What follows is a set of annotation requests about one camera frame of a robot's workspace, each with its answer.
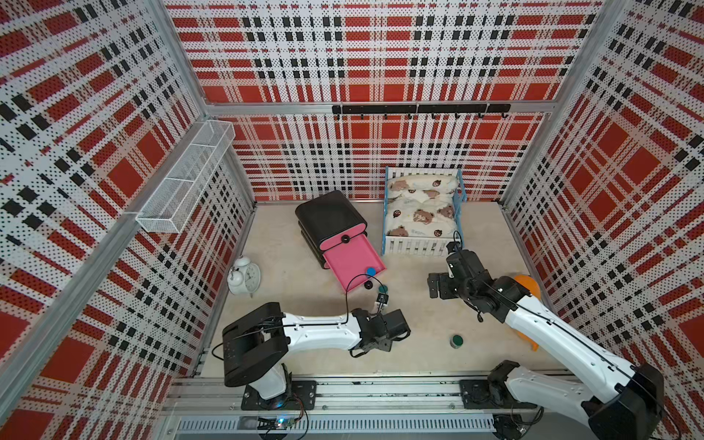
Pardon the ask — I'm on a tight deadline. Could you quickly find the dark green paint can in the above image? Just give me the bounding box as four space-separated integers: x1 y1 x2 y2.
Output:
450 335 464 349

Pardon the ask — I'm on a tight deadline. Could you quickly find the pink drawer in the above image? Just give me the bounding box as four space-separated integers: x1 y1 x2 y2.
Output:
323 234 386 293

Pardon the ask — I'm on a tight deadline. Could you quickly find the black pink drawer cabinet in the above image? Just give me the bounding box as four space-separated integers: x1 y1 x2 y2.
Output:
295 190 368 272

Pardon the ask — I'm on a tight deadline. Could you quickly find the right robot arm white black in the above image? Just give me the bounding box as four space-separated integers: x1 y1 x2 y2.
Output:
427 243 666 439

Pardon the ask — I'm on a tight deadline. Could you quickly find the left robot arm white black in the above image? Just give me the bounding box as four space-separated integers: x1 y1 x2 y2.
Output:
221 302 411 401

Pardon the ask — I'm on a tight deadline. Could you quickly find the orange plush whale toy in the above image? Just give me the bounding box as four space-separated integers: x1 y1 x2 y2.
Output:
510 273 543 352

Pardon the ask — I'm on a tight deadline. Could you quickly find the blue white doll bed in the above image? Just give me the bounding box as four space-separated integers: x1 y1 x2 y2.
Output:
381 167 467 257

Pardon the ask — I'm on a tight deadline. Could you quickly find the bear print blanket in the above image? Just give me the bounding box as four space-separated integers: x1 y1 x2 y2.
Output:
384 174 458 238

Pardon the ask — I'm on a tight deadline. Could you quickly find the white alarm clock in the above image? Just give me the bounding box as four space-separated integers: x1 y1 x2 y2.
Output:
227 257 262 297

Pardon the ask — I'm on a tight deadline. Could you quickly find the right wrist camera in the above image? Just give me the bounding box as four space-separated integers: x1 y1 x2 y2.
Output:
445 241 464 265

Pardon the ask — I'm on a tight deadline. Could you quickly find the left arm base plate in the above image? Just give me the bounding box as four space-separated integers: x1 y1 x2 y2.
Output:
240 381 317 411

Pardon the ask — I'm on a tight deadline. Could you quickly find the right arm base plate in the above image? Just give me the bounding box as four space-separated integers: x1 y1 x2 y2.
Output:
459 379 537 410

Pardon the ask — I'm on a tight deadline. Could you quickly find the black wall hook rail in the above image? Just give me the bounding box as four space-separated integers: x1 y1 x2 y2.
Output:
332 103 512 117

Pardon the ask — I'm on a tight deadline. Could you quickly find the aluminium mounting rail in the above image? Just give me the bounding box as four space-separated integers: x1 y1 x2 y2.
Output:
161 373 612 416

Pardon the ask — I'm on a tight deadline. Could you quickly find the white wire mesh shelf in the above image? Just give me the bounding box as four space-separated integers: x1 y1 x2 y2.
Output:
136 120 235 234

